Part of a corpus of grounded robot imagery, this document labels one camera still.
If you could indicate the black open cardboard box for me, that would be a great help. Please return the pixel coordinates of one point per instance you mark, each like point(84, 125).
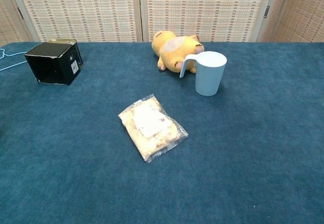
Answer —
point(50, 64)

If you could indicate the clear plastic snack bag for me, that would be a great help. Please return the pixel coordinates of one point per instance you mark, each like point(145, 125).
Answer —
point(152, 130)

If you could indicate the yellow plush toy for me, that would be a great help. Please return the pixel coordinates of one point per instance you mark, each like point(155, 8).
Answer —
point(172, 49)

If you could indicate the woven bamboo screen panel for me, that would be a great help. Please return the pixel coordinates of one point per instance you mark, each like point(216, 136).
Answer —
point(81, 11)
point(301, 18)
point(10, 23)
point(202, 11)

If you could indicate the dark blue table cloth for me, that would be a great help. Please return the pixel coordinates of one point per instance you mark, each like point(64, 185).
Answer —
point(253, 145)

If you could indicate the black screen hinge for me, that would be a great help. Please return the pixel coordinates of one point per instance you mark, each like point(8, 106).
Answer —
point(20, 13)
point(267, 11)

